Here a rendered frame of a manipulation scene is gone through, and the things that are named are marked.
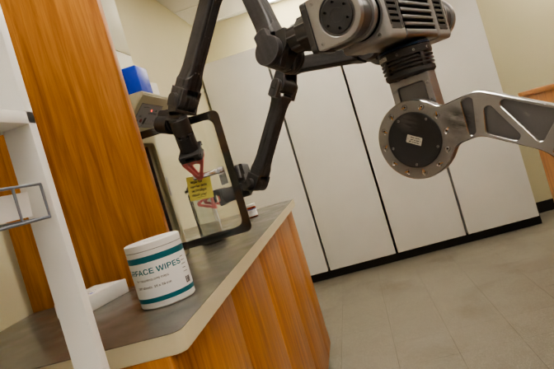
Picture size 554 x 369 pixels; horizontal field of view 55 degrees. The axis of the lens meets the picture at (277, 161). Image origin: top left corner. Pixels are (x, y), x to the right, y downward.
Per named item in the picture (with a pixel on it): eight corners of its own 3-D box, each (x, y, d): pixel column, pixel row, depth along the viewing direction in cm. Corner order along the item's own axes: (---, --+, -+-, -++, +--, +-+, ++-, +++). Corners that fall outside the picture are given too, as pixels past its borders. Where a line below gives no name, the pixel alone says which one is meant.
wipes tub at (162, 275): (133, 315, 118) (113, 251, 118) (153, 297, 131) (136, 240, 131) (186, 301, 117) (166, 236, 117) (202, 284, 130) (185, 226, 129)
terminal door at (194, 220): (161, 256, 168) (125, 136, 167) (253, 230, 167) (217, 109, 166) (161, 257, 167) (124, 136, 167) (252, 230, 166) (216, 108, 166)
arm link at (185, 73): (211, -43, 144) (240, -29, 152) (199, -44, 148) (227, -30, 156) (172, 109, 149) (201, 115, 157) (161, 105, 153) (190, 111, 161)
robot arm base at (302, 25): (317, 52, 120) (302, 2, 119) (291, 64, 125) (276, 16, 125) (337, 51, 126) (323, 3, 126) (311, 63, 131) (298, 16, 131)
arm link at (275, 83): (282, 80, 188) (301, 84, 196) (270, 76, 191) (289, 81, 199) (250, 192, 196) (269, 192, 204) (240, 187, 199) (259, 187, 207)
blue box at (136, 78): (114, 100, 169) (105, 74, 169) (126, 103, 179) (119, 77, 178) (142, 91, 167) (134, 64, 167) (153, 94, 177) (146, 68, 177)
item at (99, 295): (57, 319, 142) (53, 305, 142) (98, 297, 156) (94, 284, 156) (90, 312, 137) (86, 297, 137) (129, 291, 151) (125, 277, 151)
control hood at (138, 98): (117, 131, 166) (108, 100, 166) (154, 132, 198) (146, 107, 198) (150, 120, 165) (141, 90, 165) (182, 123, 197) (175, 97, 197)
